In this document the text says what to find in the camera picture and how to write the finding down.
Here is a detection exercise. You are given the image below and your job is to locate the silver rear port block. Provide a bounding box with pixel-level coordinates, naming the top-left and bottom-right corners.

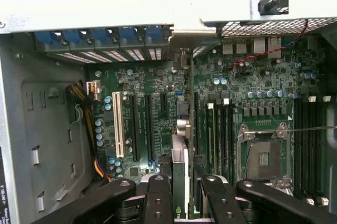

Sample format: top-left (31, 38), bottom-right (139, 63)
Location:
top-left (235, 40), bottom-right (248, 54)
top-left (252, 38), bottom-right (267, 55)
top-left (222, 39), bottom-right (234, 54)

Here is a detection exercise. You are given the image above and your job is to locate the white PCI expansion slot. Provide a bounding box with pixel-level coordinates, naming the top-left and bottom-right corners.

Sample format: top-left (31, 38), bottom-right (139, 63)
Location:
top-left (111, 91), bottom-right (125, 159)

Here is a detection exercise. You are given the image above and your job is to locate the black and silver PC case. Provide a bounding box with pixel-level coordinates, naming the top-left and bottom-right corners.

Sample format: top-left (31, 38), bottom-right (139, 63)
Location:
top-left (0, 0), bottom-right (337, 224)

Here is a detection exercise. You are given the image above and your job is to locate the black case lock peg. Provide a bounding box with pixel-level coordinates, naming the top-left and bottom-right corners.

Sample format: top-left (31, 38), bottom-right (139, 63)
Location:
top-left (258, 0), bottom-right (290, 16)

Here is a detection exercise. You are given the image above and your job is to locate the thin metal locking lever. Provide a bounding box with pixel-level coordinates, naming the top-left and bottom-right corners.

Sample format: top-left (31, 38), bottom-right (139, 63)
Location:
top-left (285, 126), bottom-right (337, 133)

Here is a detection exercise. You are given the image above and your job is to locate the RAM slot with white clips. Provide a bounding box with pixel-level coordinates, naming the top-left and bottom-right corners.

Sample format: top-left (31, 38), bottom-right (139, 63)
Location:
top-left (321, 95), bottom-right (332, 208)
top-left (222, 98), bottom-right (230, 177)
top-left (303, 96), bottom-right (316, 206)

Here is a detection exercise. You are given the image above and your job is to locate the yellow and black wire bundle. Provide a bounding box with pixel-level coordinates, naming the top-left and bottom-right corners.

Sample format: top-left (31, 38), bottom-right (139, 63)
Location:
top-left (65, 82), bottom-right (112, 183)

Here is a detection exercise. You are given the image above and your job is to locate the metal socket cover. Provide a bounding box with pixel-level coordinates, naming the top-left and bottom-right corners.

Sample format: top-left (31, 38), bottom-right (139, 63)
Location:
top-left (262, 177), bottom-right (293, 191)

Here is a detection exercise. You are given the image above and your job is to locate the short PCIe expansion slot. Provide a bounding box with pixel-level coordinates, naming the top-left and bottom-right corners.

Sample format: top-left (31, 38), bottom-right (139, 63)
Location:
top-left (160, 93), bottom-right (169, 113)

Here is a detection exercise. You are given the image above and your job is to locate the CPU socket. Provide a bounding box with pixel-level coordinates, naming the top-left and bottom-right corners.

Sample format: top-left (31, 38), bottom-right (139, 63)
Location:
top-left (236, 121), bottom-right (294, 191)

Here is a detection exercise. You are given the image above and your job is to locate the long PCIe expansion slot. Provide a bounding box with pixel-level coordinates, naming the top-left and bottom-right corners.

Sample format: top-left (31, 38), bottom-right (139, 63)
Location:
top-left (193, 91), bottom-right (200, 157)
top-left (144, 93), bottom-right (156, 162)
top-left (128, 94), bottom-right (142, 163)

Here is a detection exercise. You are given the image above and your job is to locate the blue slot retention clip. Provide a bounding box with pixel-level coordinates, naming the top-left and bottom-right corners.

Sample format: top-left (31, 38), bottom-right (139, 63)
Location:
top-left (91, 27), bottom-right (113, 47)
top-left (62, 28), bottom-right (85, 48)
top-left (145, 25), bottom-right (170, 47)
top-left (34, 30), bottom-right (58, 48)
top-left (118, 26), bottom-right (143, 47)

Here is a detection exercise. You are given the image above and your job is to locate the red and black twisted wire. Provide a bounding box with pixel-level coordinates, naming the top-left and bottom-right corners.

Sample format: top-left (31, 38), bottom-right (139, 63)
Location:
top-left (227, 19), bottom-right (309, 70)

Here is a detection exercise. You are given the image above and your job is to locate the tall silver network port block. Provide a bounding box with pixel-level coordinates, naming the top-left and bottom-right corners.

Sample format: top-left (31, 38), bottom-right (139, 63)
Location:
top-left (266, 36), bottom-right (283, 59)

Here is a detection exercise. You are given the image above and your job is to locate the green motherboard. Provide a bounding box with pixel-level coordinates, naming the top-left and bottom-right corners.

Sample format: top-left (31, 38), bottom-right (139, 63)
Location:
top-left (86, 36), bottom-right (331, 209)

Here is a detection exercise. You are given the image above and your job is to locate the white power connector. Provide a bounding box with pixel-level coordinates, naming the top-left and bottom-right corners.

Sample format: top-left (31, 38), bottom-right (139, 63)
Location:
top-left (85, 80), bottom-right (101, 103)

